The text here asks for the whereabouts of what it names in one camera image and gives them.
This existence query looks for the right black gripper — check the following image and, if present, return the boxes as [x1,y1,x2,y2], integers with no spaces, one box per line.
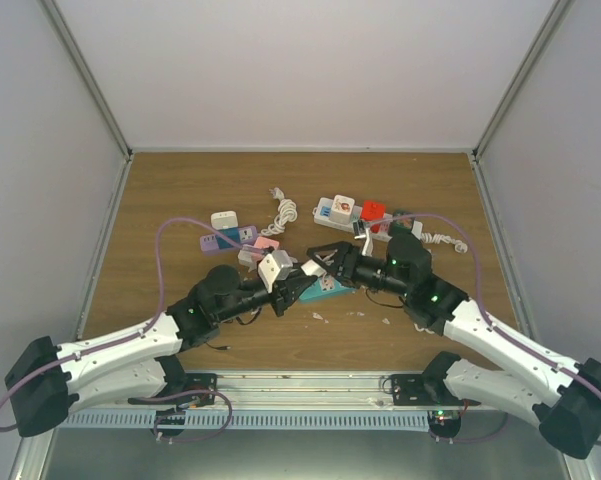
[307,242,411,298]

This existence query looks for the small white plug adapter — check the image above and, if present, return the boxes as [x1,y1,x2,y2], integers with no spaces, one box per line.
[301,260,326,277]

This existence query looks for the white cartoon cube adapter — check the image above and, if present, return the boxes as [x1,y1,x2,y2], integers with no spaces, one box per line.
[329,195,355,225]

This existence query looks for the long white power strip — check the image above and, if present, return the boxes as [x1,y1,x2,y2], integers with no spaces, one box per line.
[313,195,399,242]

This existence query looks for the red cube adapter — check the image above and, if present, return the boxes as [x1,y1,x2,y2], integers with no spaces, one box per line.
[360,200,386,222]

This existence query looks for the pink cube adapter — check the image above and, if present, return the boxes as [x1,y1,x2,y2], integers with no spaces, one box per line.
[253,236,279,255]

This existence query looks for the dark green cube adapter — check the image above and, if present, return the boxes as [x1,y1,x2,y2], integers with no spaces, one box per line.
[389,209,414,236]

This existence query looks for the blue cube adapter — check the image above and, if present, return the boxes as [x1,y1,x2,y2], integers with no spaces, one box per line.
[215,227,240,250]

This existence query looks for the white square charger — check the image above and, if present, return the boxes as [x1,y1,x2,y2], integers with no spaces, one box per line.
[210,210,239,230]

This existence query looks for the black power adapter with cable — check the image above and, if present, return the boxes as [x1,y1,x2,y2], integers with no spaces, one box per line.
[202,307,263,351]

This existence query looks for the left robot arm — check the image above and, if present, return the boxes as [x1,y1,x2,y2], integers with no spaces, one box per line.
[5,261,323,438]

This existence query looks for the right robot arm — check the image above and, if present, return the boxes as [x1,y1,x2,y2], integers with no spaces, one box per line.
[307,234,601,460]

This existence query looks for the teal power strip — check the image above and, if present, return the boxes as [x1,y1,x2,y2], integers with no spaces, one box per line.
[299,275,355,303]

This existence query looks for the white power strip centre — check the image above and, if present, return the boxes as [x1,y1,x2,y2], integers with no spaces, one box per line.
[237,249,262,271]

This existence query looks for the purple power strip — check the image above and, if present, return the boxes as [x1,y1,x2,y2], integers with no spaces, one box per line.
[199,225,258,255]

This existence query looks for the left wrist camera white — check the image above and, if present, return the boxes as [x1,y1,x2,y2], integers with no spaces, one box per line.
[257,250,296,294]

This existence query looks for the coiled white cable left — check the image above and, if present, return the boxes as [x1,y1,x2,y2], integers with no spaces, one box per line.
[257,187,298,239]

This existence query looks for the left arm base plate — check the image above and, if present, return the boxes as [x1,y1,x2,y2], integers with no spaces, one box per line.
[128,372,218,406]

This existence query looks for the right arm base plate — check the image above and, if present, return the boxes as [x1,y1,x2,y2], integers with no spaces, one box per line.
[388,373,464,407]

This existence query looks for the slotted cable duct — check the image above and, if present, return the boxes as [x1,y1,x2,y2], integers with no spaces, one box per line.
[61,409,429,432]

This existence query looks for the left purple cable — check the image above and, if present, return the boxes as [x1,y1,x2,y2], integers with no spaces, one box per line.
[0,217,271,432]

